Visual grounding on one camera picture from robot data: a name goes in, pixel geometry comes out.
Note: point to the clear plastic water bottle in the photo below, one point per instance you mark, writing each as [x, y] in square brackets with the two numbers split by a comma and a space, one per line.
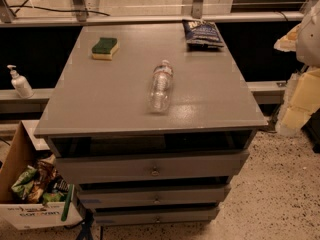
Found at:
[161, 86]

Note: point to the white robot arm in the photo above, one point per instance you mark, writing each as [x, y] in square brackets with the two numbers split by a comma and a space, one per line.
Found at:
[304, 38]

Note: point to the white pump soap bottle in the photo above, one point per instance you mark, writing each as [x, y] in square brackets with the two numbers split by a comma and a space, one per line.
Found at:
[20, 83]

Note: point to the grey drawer cabinet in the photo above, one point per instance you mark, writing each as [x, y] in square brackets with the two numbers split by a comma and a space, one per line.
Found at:
[146, 129]

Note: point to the top drawer with knob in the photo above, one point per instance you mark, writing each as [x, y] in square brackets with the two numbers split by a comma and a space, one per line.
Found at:
[126, 168]

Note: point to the drawer with knob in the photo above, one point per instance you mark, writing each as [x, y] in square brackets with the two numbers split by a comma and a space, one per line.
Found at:
[126, 168]
[150, 196]
[157, 215]

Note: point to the green and yellow sponge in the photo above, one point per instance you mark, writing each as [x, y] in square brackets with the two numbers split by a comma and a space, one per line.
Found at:
[105, 48]

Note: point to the blue chip bag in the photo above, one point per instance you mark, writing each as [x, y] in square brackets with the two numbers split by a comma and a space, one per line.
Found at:
[201, 33]

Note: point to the middle drawer with knob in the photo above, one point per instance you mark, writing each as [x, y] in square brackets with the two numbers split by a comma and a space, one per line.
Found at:
[150, 196]

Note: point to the bottom drawer with knob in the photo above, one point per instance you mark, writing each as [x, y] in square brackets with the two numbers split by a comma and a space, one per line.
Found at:
[157, 215]

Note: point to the green marker pen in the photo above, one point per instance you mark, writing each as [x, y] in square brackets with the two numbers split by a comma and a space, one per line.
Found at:
[67, 203]

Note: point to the brown snack bag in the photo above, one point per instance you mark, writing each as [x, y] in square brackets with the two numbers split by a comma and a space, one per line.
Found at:
[45, 174]

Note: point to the cardboard box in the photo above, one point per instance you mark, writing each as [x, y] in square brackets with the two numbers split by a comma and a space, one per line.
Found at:
[24, 150]

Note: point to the green snack bag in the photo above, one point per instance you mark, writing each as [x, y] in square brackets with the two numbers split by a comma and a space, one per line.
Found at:
[22, 187]

